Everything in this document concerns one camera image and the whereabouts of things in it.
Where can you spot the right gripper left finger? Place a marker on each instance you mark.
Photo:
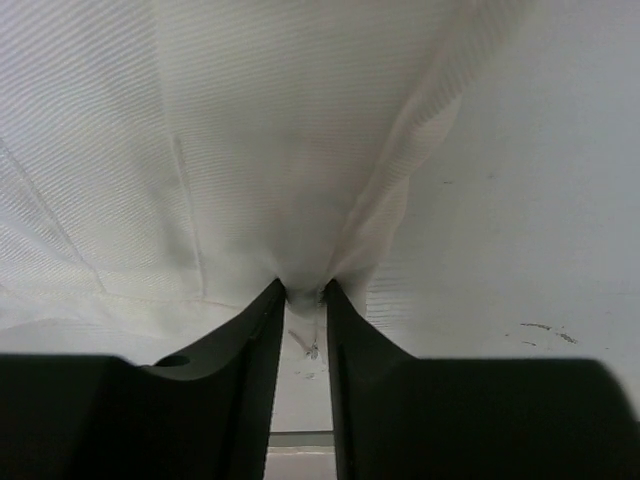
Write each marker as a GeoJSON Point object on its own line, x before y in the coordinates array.
{"type": "Point", "coordinates": [202, 412]}

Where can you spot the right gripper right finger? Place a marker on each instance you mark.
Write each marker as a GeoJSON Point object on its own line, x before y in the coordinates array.
{"type": "Point", "coordinates": [396, 416]}

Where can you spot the white skirt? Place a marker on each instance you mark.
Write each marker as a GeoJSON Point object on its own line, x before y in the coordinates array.
{"type": "Point", "coordinates": [162, 162]}

